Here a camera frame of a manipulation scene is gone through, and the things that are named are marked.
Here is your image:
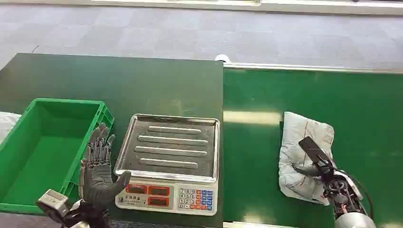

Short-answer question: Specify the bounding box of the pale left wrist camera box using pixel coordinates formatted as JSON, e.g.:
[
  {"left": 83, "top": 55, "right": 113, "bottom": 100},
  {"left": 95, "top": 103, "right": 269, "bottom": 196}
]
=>
[{"left": 37, "top": 189, "right": 70, "bottom": 218}]

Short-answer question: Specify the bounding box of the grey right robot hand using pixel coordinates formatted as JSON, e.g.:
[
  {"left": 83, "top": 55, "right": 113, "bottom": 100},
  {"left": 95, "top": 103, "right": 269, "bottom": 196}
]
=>
[{"left": 292, "top": 136, "right": 363, "bottom": 219}]

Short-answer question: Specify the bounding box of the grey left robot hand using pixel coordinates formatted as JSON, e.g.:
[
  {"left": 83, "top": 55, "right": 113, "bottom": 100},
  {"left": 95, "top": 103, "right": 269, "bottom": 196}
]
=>
[{"left": 79, "top": 123, "right": 132, "bottom": 209}]

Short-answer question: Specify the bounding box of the green conveyor belt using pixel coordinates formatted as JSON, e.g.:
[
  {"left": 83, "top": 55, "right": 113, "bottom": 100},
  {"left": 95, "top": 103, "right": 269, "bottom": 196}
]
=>
[{"left": 222, "top": 67, "right": 403, "bottom": 228}]

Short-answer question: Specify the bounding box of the silver conveyor side rail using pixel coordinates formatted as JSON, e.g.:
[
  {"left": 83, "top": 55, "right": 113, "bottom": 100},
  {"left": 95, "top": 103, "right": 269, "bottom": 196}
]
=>
[{"left": 223, "top": 62, "right": 403, "bottom": 75}]

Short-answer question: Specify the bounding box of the grey plastic parcel bag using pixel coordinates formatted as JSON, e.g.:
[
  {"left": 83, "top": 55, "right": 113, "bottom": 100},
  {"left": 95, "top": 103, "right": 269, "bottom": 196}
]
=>
[{"left": 278, "top": 111, "right": 336, "bottom": 207}]

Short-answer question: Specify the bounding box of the green plastic crate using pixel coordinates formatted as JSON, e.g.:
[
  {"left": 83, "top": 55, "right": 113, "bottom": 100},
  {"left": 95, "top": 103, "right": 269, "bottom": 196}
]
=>
[{"left": 0, "top": 97, "right": 115, "bottom": 215}]

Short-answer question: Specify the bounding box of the white scale with steel tray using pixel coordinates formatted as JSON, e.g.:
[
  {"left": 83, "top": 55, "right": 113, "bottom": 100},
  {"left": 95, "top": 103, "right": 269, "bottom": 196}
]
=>
[{"left": 114, "top": 114, "right": 221, "bottom": 217}]

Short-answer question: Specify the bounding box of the white parcel bag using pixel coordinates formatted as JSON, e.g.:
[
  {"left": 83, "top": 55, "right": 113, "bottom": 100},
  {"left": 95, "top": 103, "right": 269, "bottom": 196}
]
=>
[{"left": 0, "top": 111, "right": 22, "bottom": 144}]

